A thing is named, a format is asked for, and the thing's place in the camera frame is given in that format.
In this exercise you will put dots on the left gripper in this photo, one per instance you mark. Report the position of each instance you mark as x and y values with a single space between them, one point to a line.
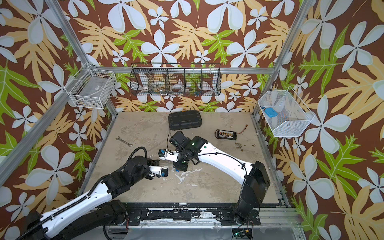
152 162

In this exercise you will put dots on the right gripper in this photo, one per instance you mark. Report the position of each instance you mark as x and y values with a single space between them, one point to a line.
180 167

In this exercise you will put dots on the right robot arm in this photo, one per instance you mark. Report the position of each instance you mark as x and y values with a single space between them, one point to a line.
252 176

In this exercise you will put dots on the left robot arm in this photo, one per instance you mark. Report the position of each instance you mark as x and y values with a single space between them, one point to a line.
98 206

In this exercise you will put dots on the small steel wrench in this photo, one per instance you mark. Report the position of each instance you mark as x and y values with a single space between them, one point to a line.
123 141

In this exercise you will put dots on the black plastic case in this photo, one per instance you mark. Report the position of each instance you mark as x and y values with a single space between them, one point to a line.
185 120

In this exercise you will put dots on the blue object in basket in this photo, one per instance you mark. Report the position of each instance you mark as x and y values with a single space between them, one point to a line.
270 112

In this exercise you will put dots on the white mesh basket right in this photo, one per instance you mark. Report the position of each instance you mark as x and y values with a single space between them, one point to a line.
294 116

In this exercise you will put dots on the battery charging board with wires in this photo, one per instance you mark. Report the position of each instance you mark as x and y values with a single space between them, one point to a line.
228 135

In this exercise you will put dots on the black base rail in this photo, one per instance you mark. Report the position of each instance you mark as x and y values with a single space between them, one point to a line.
218 213

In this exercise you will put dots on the black wire basket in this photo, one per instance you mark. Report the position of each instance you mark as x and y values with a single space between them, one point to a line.
195 79

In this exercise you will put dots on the white wire basket left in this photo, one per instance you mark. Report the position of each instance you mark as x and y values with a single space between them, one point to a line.
91 87

